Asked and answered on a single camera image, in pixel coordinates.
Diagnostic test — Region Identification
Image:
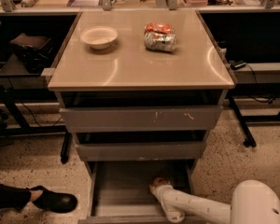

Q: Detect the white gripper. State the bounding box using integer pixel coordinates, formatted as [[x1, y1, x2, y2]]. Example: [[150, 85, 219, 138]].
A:
[[149, 185, 183, 208]]

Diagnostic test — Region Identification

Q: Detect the red apple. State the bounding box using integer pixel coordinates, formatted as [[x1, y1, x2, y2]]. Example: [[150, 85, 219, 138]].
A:
[[152, 177, 170, 187]]

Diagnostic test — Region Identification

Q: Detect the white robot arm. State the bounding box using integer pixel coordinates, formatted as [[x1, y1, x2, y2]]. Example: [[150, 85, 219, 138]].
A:
[[149, 177, 280, 224]]

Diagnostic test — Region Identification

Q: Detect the open bottom drawer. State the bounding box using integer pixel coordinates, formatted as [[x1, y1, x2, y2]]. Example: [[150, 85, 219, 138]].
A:
[[78, 161, 192, 224]]

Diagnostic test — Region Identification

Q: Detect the middle drawer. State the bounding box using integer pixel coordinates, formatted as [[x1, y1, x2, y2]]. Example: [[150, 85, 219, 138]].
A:
[[76, 141, 206, 161]]

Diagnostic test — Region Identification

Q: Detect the top drawer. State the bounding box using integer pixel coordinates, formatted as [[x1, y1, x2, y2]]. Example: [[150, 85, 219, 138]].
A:
[[60, 105, 222, 133]]

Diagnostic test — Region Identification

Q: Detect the grey cabinet with tabletop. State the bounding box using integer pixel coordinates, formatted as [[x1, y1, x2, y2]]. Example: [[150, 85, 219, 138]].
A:
[[47, 9, 236, 173]]

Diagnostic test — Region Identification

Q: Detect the black leather shoe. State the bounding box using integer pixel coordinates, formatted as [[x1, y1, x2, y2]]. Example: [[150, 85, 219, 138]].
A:
[[29, 186, 77, 214]]

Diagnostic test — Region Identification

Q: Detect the small black device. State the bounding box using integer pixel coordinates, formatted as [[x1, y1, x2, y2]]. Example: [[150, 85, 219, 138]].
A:
[[231, 61, 246, 70]]

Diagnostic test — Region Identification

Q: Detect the white bowl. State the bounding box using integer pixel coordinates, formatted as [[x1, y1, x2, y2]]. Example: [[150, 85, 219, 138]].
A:
[[80, 26, 118, 49]]

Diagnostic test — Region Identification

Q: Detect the orange chip bag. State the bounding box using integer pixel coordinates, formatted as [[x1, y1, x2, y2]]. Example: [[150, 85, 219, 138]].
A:
[[145, 22, 174, 35]]

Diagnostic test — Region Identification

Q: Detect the dark bag on shelf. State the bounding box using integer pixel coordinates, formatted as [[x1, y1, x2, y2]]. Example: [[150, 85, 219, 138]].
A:
[[9, 33, 53, 74]]

